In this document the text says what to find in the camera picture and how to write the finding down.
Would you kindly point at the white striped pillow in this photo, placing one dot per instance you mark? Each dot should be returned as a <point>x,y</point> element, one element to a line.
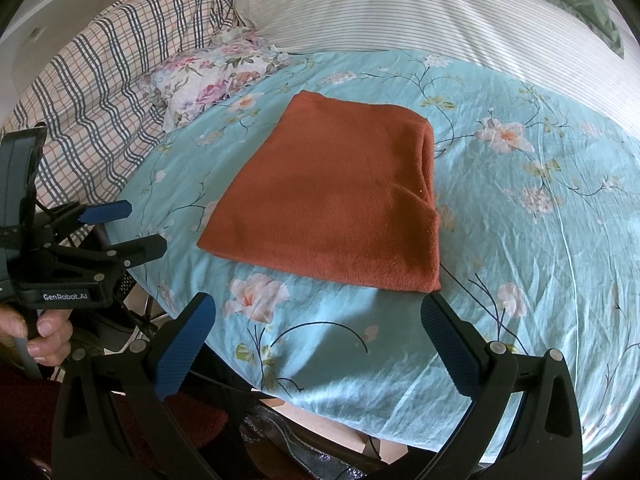
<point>400,10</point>

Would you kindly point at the person's dark red clothing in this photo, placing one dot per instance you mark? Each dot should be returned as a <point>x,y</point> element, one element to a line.
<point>30,420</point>

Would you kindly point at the turquoise floral bed sheet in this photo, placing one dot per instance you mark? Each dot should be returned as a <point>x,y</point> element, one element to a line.
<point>525,240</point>

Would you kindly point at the dark shiny bag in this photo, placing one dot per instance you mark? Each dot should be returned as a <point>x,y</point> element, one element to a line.
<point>300,450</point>

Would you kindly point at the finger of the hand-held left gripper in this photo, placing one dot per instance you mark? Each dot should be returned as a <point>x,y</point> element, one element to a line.
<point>137,249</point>
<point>107,211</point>

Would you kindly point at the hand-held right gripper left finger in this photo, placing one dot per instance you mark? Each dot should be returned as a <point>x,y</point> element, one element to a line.
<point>185,347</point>

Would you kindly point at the plaid checked blanket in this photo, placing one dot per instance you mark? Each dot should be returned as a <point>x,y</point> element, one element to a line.
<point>95,90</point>

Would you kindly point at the orange knitted sweater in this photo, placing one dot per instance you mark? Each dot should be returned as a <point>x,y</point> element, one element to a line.
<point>335,190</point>

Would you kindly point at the floral print pillow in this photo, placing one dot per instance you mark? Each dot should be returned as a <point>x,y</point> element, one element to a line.
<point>210,75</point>

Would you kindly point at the person's left hand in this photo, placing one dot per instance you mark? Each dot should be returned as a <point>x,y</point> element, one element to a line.
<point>52,332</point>

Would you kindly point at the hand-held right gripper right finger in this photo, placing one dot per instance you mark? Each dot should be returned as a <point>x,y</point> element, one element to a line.
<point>447,347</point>

